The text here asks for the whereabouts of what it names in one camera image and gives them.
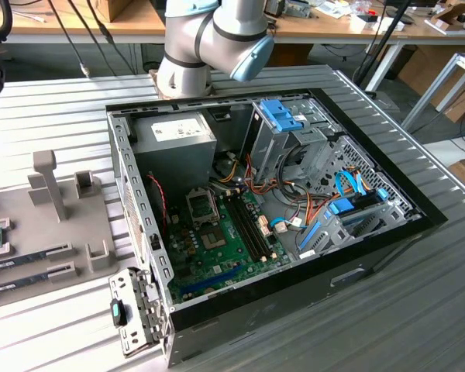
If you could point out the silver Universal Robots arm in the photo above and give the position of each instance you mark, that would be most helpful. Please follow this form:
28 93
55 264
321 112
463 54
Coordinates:
186 38

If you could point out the CPU socket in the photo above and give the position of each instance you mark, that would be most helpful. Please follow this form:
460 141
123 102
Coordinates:
213 239

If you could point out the grey metal drive cage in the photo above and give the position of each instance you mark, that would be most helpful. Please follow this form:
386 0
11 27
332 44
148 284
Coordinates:
271 147

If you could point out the grey power supply unit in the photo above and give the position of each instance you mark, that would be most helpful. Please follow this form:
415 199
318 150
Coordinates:
174 162

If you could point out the green motherboard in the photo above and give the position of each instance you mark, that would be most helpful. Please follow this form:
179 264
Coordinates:
217 259

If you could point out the black case fan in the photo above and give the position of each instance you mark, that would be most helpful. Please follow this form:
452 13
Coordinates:
155 209

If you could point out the blue plastic drive latch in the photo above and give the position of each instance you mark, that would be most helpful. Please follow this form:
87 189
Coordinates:
281 116

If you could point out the blue expansion slot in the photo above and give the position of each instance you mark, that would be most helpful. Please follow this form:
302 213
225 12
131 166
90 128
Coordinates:
217 277

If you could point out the hard disk in blue carrier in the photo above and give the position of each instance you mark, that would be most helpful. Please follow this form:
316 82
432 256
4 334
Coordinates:
343 206

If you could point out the grey metal disk bay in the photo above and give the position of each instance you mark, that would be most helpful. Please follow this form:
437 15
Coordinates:
335 238

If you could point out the black open PC case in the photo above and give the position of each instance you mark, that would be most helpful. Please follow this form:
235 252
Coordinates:
275 310

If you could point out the grey desktop device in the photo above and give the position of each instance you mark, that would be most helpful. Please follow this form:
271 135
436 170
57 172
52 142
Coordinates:
294 7

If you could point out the wooden desk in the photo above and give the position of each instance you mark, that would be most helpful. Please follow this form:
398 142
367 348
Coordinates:
120 28
422 33

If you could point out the grey parts rack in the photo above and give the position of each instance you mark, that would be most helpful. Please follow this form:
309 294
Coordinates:
31 232

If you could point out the white box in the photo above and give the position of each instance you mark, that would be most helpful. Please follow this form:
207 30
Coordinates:
362 23

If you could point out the black stand pole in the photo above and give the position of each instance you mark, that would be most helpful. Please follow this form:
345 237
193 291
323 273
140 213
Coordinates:
386 38

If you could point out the large cardboard box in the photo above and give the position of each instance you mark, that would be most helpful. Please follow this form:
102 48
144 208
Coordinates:
418 66

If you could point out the RAM stick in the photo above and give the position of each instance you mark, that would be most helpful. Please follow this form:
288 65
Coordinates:
23 280
23 259

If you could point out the open cardboard box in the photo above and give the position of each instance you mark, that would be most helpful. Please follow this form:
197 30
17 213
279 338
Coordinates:
449 13

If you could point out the blue plastic rail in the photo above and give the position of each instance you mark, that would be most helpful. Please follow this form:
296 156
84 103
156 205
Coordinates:
309 236

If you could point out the brown base plate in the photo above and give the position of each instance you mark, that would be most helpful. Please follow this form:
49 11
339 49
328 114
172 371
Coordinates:
153 73

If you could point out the silver slot bracket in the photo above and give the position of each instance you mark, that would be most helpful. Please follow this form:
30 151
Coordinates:
133 337

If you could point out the aluminium profile frame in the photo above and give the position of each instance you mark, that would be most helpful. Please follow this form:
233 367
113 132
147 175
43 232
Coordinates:
430 92

